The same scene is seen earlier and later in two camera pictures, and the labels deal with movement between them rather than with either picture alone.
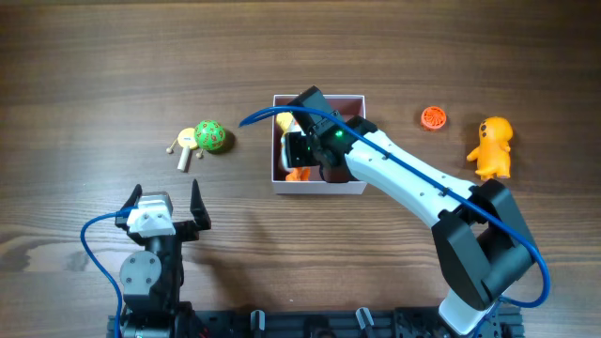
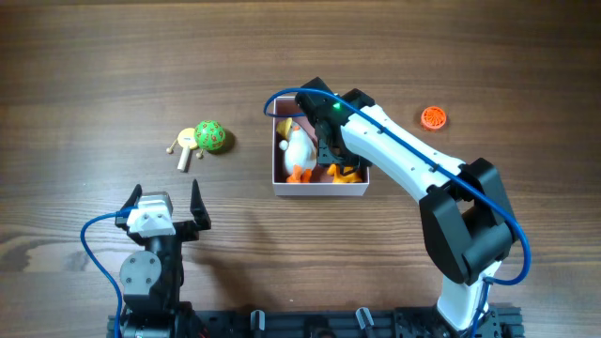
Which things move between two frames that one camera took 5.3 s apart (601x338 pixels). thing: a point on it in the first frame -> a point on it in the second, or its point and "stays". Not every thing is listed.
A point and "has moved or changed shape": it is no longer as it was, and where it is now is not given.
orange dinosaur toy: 492,154 has moved or changed shape
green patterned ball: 209,134 stays
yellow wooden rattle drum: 187,139 stays
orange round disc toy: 433,117 stays
